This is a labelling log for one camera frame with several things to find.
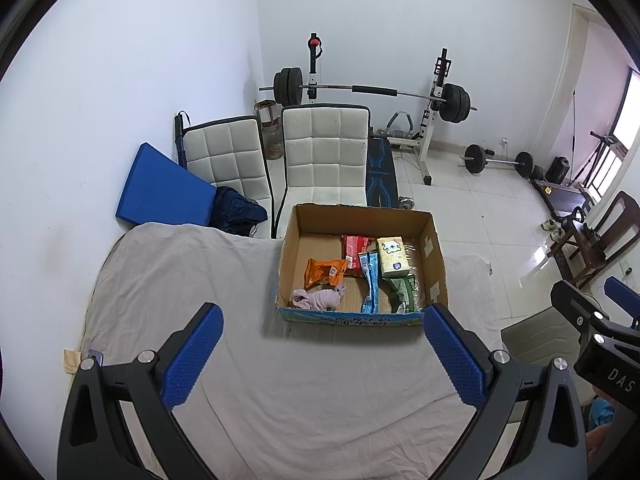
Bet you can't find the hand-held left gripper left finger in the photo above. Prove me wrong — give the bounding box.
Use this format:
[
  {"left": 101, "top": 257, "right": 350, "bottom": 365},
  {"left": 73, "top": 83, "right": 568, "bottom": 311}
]
[{"left": 57, "top": 302, "right": 224, "bottom": 480}]

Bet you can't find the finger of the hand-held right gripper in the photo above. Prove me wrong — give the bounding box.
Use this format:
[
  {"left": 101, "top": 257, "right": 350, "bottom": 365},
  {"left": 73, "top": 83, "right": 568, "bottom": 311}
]
[
  {"left": 603, "top": 276, "right": 640, "bottom": 318},
  {"left": 550, "top": 280, "right": 616, "bottom": 346}
]

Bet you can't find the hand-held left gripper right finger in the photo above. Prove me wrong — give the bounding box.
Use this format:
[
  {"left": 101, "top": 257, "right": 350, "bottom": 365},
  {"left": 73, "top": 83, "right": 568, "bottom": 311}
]
[{"left": 423, "top": 302, "right": 588, "bottom": 480}]

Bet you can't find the green snack packet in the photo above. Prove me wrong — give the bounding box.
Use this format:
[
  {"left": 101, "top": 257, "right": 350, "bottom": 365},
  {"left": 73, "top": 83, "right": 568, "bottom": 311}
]
[{"left": 387, "top": 275, "right": 420, "bottom": 314}]

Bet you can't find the long blue snack packet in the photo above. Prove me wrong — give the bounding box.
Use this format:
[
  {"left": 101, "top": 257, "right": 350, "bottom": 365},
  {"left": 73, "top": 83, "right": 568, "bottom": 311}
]
[{"left": 357, "top": 251, "right": 381, "bottom": 314}]

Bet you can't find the yellow white tissue pack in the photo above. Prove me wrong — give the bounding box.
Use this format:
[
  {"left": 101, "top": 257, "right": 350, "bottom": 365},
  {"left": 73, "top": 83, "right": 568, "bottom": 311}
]
[{"left": 375, "top": 236, "right": 412, "bottom": 279}]

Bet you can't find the purple cloth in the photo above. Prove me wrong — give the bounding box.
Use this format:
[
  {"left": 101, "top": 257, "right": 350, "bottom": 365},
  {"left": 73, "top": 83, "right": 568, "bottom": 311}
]
[{"left": 291, "top": 284, "right": 348, "bottom": 312}]

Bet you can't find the red snack packet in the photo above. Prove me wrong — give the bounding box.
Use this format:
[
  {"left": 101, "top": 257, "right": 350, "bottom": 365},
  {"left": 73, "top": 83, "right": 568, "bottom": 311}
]
[{"left": 341, "top": 234, "right": 377, "bottom": 278}]

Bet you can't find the orange snack packet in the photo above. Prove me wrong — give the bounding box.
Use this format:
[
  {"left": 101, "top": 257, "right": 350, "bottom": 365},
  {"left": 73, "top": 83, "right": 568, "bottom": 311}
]
[{"left": 305, "top": 257, "right": 350, "bottom": 291}]

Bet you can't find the cardboard box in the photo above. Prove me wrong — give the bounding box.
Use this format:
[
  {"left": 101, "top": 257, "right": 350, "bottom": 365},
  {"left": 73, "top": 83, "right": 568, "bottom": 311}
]
[{"left": 275, "top": 203, "right": 448, "bottom": 328}]

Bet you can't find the beige plastic chair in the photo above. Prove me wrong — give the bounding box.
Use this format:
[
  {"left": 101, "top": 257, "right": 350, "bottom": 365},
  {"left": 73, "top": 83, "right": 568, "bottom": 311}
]
[{"left": 500, "top": 307, "right": 588, "bottom": 361}]

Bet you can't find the brown wooden chair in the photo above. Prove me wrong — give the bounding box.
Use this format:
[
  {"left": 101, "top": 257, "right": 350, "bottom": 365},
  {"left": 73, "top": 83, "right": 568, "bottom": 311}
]
[{"left": 547, "top": 191, "right": 640, "bottom": 281}]

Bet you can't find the dark exercise platform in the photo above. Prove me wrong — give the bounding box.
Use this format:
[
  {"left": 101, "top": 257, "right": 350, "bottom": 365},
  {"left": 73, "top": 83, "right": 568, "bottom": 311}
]
[{"left": 532, "top": 177, "right": 593, "bottom": 216}]

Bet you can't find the black speaker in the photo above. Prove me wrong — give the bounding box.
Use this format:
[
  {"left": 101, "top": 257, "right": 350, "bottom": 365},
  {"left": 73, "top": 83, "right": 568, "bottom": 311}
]
[{"left": 545, "top": 156, "right": 571, "bottom": 183}]

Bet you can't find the dark blue jacket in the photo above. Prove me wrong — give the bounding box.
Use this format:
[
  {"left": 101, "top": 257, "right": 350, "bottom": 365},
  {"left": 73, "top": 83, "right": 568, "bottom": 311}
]
[{"left": 210, "top": 186, "right": 269, "bottom": 237}]

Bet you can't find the blue foam mat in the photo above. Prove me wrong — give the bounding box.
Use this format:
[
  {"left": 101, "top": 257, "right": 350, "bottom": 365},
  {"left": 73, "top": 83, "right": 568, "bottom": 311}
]
[{"left": 115, "top": 142, "right": 218, "bottom": 228}]

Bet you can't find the thin metal bar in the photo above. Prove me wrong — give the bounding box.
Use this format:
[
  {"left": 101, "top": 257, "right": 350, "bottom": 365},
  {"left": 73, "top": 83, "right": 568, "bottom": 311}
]
[{"left": 567, "top": 91, "right": 577, "bottom": 161}]

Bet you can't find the short barbell with black plates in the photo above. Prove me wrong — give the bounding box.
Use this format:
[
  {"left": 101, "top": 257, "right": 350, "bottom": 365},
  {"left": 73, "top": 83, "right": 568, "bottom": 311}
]
[{"left": 461, "top": 144, "right": 536, "bottom": 178}]

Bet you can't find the window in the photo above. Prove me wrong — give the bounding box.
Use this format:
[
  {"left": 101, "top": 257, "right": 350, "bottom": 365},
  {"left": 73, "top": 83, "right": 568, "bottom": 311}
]
[{"left": 612, "top": 67, "right": 640, "bottom": 146}]

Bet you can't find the black blue weight bench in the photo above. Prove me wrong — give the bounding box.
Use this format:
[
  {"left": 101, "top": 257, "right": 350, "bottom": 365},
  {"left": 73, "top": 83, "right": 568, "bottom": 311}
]
[{"left": 365, "top": 135, "right": 401, "bottom": 209}]

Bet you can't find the white quilted chair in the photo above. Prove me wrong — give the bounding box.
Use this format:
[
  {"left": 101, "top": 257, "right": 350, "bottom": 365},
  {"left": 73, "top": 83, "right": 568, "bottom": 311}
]
[
  {"left": 182, "top": 115, "right": 275, "bottom": 238},
  {"left": 272, "top": 104, "right": 372, "bottom": 238}
]

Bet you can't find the black folded umbrella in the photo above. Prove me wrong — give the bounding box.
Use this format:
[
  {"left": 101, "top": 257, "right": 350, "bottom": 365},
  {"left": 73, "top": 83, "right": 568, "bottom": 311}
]
[{"left": 173, "top": 111, "right": 191, "bottom": 171}]

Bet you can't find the brown glass jar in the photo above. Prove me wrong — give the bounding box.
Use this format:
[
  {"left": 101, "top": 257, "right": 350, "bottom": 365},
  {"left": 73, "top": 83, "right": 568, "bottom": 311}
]
[{"left": 262, "top": 120, "right": 285, "bottom": 161}]

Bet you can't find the long barbell with black plates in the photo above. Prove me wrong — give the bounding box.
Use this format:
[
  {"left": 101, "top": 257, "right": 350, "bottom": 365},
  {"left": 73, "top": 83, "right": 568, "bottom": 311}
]
[{"left": 259, "top": 67, "right": 478, "bottom": 126}]

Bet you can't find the grey exercise handle frame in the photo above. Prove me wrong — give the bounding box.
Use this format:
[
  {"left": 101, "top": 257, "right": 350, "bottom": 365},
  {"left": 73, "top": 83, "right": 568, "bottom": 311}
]
[{"left": 386, "top": 111, "right": 416, "bottom": 141}]

